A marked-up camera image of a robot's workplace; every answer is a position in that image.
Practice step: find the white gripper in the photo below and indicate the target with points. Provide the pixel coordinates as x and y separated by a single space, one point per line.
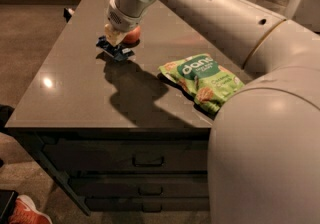
124 20

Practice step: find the blue rxbar blueberry wrapper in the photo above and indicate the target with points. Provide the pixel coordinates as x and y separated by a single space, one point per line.
118 53

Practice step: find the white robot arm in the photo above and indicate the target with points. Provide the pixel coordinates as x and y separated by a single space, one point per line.
264 146

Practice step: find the red apple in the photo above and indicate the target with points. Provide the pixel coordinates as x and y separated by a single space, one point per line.
133 36

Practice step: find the small black white object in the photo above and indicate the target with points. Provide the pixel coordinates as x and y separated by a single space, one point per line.
68 13

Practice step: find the green chip bag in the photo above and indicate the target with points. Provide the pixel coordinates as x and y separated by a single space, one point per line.
201 77

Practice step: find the dark drawer cabinet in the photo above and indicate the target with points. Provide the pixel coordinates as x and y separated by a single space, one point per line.
126 170

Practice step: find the black box on floor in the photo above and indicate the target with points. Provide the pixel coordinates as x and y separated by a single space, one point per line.
7 204

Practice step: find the orange sneaker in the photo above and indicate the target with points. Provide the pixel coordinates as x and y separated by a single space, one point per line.
25 212

